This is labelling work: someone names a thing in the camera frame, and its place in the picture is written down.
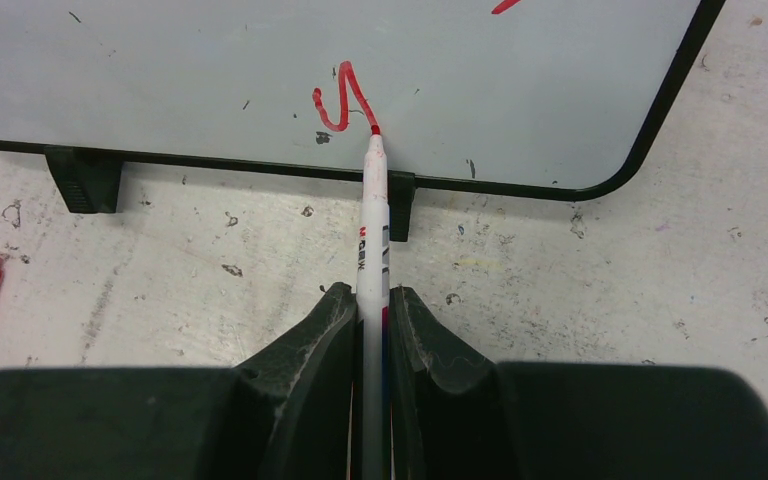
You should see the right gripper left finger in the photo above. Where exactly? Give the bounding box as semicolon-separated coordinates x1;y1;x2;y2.
0;283;356;479

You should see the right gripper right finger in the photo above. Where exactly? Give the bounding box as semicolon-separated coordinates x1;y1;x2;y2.
389;287;768;479

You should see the white marker pen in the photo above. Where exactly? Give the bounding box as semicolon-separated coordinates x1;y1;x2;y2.
356;125;391;479

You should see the small black-framed whiteboard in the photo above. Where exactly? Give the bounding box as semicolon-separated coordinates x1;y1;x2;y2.
0;1;722;241

